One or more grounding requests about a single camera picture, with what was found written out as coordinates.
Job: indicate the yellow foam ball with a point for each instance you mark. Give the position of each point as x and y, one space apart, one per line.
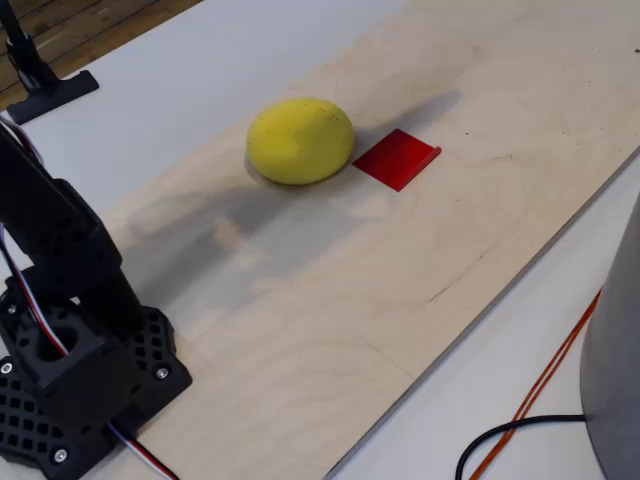
300 140

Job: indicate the black robot arm with base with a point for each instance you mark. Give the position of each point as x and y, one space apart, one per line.
50 225

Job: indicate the red square plate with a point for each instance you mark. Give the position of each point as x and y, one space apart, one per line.
395 159

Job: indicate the light plywood board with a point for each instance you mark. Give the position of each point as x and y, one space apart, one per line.
350 300

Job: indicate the large grey round container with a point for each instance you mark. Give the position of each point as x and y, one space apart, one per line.
617 350

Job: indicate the black camera stand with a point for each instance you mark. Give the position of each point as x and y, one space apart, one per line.
45 92

